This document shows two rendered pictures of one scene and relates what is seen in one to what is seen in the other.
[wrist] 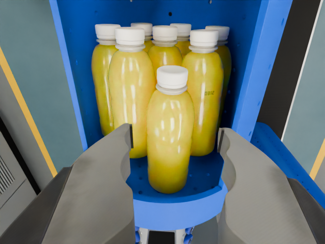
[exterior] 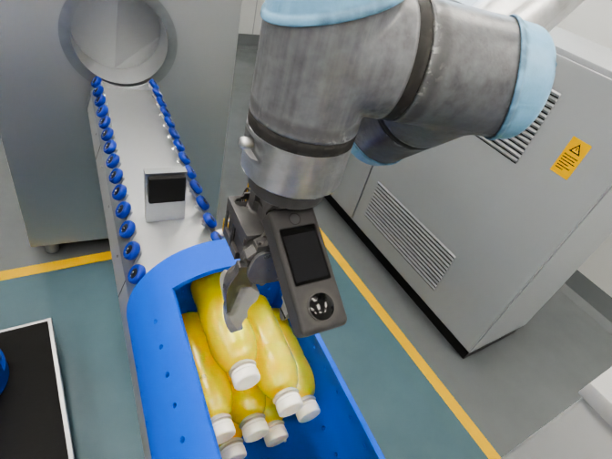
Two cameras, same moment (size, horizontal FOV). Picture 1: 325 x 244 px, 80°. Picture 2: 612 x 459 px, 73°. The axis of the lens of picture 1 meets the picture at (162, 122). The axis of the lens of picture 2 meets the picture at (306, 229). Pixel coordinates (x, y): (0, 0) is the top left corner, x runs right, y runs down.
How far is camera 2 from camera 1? 39 cm
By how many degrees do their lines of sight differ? 29
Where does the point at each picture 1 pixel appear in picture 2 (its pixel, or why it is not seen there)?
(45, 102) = (362, 334)
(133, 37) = (287, 401)
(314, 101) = not seen: outside the picture
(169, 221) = (213, 249)
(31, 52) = (402, 405)
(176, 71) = (244, 380)
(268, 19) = (205, 425)
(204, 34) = (225, 429)
